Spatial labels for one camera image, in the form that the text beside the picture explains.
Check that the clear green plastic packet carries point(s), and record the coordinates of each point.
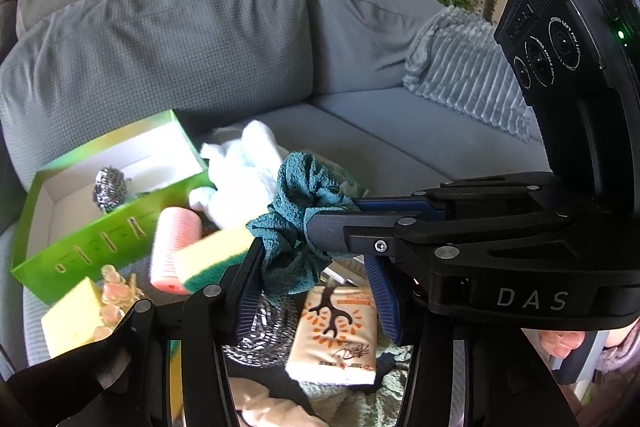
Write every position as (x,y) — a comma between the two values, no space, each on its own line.
(345,184)

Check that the pink hair roller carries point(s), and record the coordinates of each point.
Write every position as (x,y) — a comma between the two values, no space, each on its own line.
(175,247)

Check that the orange tree print tissue pack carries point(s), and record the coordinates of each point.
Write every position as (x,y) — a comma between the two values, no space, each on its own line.
(335,332)

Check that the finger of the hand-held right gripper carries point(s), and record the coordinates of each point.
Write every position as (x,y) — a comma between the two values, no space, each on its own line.
(330,232)
(395,206)

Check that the clear plastic hair clips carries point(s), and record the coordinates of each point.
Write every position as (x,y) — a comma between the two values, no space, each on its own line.
(117,297)

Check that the green cardboard box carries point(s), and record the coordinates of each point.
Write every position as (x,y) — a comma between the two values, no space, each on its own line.
(100,232)

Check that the white plush cloth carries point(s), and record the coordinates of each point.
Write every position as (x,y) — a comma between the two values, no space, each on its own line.
(240,177)

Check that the grey ribbed blanket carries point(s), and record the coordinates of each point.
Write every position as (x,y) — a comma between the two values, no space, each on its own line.
(470,77)

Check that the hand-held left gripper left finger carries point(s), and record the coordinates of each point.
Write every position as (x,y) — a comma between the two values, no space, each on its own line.
(247,302)

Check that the teal scrunchie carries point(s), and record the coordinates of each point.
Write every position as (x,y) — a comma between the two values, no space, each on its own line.
(295,207)

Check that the beige sock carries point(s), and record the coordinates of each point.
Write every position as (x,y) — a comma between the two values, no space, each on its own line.
(265,407)

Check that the person's right hand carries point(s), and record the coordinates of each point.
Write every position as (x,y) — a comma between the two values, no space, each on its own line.
(562,341)

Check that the plain yellow sponge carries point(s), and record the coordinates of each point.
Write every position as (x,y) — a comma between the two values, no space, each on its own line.
(70,324)

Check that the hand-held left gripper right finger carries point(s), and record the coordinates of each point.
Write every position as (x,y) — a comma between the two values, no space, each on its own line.
(386,307)

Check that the steel wool scrubber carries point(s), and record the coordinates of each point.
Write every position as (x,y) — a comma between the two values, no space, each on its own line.
(110,189)
(270,332)

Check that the grey-blue sofa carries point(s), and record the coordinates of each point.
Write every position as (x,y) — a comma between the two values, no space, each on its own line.
(175,32)

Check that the yellow green scouring sponge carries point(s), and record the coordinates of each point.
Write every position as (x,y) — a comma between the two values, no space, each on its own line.
(215,257)

